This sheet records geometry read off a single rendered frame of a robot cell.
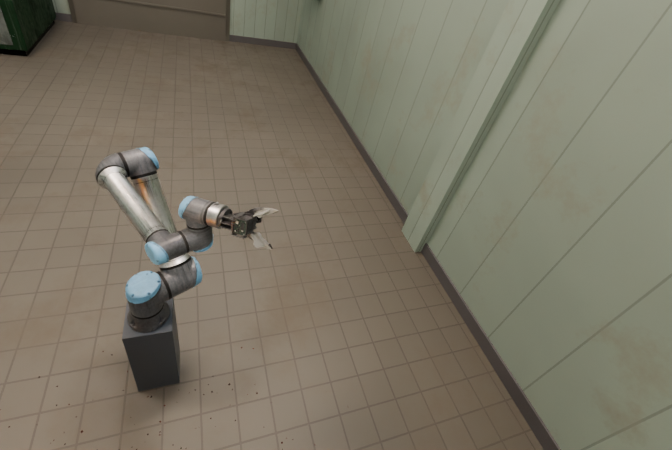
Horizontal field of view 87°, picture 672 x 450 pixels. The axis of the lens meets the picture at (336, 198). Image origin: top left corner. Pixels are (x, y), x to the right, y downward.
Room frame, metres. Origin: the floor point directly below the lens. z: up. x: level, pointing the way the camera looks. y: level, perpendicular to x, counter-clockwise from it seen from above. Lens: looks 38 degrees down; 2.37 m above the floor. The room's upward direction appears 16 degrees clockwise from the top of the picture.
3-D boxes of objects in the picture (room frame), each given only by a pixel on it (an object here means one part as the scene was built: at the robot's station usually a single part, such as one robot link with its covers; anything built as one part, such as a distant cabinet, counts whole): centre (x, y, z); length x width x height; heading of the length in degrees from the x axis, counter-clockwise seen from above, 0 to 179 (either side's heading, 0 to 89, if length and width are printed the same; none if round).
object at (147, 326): (0.90, 0.76, 0.65); 0.19 x 0.19 x 0.10
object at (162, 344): (0.90, 0.76, 0.30); 0.22 x 0.22 x 0.60; 28
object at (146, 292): (0.91, 0.75, 0.79); 0.17 x 0.15 x 0.18; 144
